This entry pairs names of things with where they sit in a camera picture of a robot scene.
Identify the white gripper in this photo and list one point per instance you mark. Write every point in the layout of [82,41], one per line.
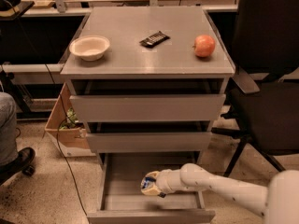
[163,181]

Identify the blue pepsi can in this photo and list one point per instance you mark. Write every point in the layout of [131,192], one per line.
[147,182]

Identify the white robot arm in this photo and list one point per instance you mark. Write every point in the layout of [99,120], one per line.
[278,203]

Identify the grey open bottom drawer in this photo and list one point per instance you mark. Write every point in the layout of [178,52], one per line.
[122,202]

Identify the grey middle drawer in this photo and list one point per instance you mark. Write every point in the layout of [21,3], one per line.
[147,142]

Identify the grey top drawer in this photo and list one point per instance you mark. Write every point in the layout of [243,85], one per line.
[143,108]

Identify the grey drawer cabinet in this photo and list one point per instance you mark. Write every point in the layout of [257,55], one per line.
[149,94]

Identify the cardboard box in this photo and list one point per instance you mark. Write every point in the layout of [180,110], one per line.
[69,138]

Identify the black shoe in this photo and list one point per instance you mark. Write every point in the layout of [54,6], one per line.
[25,157]

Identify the dark snack bar wrapper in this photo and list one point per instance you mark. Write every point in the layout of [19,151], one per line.
[154,40]

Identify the red apple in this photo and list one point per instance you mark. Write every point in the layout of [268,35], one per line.
[204,46]

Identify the white paper bowl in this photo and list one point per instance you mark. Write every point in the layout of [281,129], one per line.
[90,47]

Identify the person leg in jeans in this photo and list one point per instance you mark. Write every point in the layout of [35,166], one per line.
[8,147]

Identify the black office chair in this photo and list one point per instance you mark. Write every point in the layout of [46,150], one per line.
[264,49]

